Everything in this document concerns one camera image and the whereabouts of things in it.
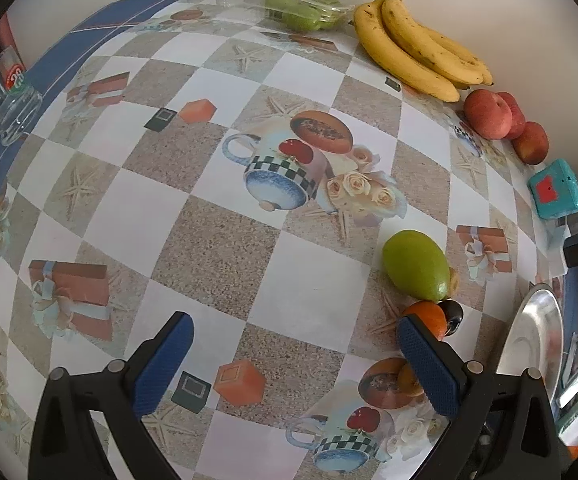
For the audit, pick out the orange tangerine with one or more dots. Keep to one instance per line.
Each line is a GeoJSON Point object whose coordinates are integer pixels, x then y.
{"type": "Point", "coordinates": [410, 380]}
{"type": "Point", "coordinates": [429, 316]}

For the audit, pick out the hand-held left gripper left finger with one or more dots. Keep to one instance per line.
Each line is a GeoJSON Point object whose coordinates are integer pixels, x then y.
{"type": "Point", "coordinates": [164, 360]}

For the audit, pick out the orange plastic item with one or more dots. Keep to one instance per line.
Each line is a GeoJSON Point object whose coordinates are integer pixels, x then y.
{"type": "Point", "coordinates": [575, 452]}

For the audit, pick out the dark purple plum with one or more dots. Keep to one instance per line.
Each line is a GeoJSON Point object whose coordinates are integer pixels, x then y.
{"type": "Point", "coordinates": [453, 317]}

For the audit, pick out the small tan round fruit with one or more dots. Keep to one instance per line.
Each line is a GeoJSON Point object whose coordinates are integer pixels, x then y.
{"type": "Point", "coordinates": [453, 281]}

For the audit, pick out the reddish brown bar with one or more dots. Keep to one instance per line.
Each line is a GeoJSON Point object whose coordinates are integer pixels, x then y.
{"type": "Point", "coordinates": [5, 35]}

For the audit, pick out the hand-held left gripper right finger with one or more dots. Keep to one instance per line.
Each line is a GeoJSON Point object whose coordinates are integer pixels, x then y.
{"type": "Point", "coordinates": [429, 365]}

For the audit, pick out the clear container of green fruit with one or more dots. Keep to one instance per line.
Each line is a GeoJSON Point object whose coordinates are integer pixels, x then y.
{"type": "Point", "coordinates": [299, 7]}

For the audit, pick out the red apple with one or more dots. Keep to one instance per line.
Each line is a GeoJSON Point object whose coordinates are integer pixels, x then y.
{"type": "Point", "coordinates": [486, 114]}
{"type": "Point", "coordinates": [517, 112]}
{"type": "Point", "coordinates": [531, 144]}

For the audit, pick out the round steel plate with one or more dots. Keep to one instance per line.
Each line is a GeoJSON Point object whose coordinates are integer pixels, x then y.
{"type": "Point", "coordinates": [534, 345]}

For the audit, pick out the green mango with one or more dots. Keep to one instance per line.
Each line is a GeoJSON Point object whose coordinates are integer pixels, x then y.
{"type": "Point", "coordinates": [414, 265]}

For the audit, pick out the clear glass mug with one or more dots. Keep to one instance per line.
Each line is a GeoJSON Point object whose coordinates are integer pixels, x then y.
{"type": "Point", "coordinates": [6, 105]}

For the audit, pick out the yellow banana bunch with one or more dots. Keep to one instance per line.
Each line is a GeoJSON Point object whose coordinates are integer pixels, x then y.
{"type": "Point", "coordinates": [409, 45]}

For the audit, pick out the teal box with red label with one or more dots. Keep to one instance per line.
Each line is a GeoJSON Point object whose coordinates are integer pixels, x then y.
{"type": "Point", "coordinates": [556, 190]}

